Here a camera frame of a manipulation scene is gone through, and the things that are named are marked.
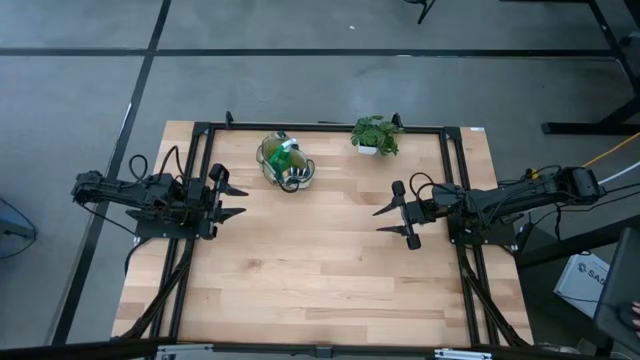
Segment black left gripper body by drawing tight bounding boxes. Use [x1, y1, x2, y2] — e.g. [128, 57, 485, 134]
[187, 163, 231, 240]

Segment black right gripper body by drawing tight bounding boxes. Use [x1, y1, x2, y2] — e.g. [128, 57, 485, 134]
[391, 180, 436, 251]

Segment green plastic spray bottle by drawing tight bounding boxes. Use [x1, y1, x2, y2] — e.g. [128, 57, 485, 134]
[268, 138, 300, 179]

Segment cream canvas gardening bag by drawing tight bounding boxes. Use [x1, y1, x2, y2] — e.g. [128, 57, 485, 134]
[256, 130, 317, 194]

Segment green plant in white pot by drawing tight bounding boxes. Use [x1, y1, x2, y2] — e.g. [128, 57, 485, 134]
[349, 114, 405, 157]

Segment black desk beam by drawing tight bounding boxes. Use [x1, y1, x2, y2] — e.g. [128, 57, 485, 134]
[514, 214, 640, 269]

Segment white cardboard box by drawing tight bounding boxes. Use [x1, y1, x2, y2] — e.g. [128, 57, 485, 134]
[553, 253, 612, 319]

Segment black rig crossbar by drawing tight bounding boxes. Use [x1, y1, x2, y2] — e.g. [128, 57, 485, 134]
[0, 337, 640, 360]

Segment blue floor item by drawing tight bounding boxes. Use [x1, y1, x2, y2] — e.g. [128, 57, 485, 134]
[0, 196, 39, 261]

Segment black chair base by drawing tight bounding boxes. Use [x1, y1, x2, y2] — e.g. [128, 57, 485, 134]
[403, 0, 437, 25]

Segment dark monitor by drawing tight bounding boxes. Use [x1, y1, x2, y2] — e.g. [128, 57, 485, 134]
[593, 227, 640, 354]

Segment black aluminium table frame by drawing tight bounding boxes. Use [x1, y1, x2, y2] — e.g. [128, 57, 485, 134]
[112, 110, 534, 351]

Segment silver metal bracket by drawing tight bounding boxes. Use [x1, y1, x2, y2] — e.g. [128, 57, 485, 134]
[433, 348, 494, 360]
[155, 343, 215, 360]

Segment yellow cable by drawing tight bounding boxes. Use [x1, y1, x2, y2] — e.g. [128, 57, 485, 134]
[582, 131, 640, 169]

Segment white cable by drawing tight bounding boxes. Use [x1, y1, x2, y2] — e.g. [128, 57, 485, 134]
[597, 160, 640, 186]

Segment black desk frame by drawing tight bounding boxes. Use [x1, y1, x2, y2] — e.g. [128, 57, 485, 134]
[499, 0, 640, 136]

